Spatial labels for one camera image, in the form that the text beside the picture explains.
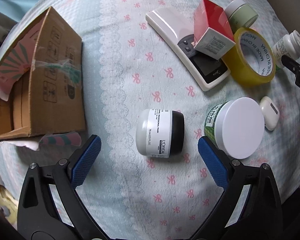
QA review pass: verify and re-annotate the white remote control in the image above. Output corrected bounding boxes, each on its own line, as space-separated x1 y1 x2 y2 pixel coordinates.
146 7 230 92

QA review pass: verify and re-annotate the patterned bed sheet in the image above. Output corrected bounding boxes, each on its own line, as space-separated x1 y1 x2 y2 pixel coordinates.
21 0 300 239

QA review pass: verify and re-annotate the green jar white lid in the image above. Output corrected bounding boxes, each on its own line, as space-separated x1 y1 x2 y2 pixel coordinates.
204 97 264 159

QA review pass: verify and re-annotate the black white cosmetic jar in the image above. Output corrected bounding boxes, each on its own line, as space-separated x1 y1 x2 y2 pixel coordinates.
135 109 185 158

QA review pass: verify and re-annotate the yellow tape roll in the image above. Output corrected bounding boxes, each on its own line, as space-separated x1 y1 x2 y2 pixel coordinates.
222 27 276 88

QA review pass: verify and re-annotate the open cardboard box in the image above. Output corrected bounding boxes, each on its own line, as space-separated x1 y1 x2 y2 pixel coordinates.
0 7 85 140

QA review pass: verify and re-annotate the white earbuds case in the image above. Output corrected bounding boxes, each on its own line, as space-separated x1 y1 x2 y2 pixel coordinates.
259 96 280 131

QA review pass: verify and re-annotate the light green mud film jar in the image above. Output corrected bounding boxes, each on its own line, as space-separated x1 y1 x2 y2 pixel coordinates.
224 0 258 33

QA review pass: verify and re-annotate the white pill bottle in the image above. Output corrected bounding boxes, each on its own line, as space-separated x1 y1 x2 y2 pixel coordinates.
272 30 300 70

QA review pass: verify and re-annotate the red and white carton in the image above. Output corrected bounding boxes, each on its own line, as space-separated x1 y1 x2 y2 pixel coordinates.
193 0 235 60

